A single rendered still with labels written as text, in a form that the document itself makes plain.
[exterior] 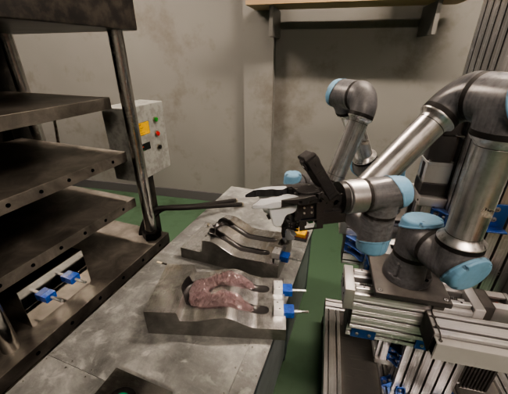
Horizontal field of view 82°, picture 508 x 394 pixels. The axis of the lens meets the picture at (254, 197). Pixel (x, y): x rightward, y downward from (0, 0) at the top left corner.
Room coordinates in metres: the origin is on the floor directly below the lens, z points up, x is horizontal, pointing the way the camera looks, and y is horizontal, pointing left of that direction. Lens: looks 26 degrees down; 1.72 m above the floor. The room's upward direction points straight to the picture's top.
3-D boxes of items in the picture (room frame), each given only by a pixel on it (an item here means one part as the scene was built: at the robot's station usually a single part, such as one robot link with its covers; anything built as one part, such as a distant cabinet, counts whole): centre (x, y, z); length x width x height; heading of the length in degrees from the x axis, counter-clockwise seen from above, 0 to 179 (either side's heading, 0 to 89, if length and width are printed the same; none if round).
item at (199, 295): (0.86, 0.13, 0.90); 0.26 x 0.18 x 0.08; 87
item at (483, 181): (0.65, -0.55, 1.41); 0.15 x 0.12 x 0.55; 13
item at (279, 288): (0.90, -0.14, 0.86); 0.13 x 0.05 x 0.05; 87
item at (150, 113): (1.67, 0.66, 0.74); 0.30 x 0.22 x 1.47; 159
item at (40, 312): (0.99, 1.02, 0.87); 0.50 x 0.27 x 0.17; 69
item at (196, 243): (1.22, 0.08, 0.87); 0.50 x 0.26 x 0.14; 69
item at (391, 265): (0.78, -0.52, 1.09); 0.15 x 0.15 x 0.10
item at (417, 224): (0.78, -0.52, 1.20); 0.13 x 0.12 x 0.14; 13
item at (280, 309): (0.79, -0.14, 0.86); 0.13 x 0.05 x 0.05; 87
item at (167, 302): (0.86, 0.13, 0.86); 0.50 x 0.26 x 0.11; 87
